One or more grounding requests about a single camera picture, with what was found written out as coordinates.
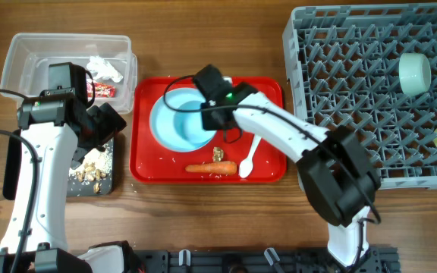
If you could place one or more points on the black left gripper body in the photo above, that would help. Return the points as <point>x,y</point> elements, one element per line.
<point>102,129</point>

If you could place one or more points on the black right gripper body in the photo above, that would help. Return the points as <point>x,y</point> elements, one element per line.
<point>209,121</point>

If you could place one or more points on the light blue bowl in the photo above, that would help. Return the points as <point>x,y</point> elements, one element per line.
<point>189,128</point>

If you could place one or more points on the brown food scrap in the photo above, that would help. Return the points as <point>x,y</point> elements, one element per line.
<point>218,154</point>

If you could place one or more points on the red foil wrapper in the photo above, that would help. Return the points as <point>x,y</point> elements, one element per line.
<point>101,90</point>

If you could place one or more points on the light blue plate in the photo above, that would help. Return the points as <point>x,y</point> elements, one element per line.
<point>161,116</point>

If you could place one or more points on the rice and food waste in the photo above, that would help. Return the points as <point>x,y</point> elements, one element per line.
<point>95,176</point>

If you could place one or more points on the orange carrot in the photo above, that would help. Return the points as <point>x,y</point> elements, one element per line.
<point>226,168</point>

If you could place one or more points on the white plastic spoon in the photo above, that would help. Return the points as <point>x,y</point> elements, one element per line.
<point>246,166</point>

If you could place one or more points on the mint green bowl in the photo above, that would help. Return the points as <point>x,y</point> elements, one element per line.
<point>414,74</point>

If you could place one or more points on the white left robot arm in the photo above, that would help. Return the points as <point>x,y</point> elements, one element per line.
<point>57,129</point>

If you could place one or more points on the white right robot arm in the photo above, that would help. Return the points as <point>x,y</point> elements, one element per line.
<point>335,172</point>

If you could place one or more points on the grey dishwasher rack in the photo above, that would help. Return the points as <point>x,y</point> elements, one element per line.
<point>342,62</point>

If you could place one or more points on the red plastic tray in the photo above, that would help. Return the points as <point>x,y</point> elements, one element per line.
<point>152,163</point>

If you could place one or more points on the black tray bin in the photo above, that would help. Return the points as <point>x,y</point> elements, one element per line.
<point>12,168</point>

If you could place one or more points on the crumpled white tissue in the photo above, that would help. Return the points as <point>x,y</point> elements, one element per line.
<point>102,69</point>

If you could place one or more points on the clear plastic bin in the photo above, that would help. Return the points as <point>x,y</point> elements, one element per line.
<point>26,68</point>

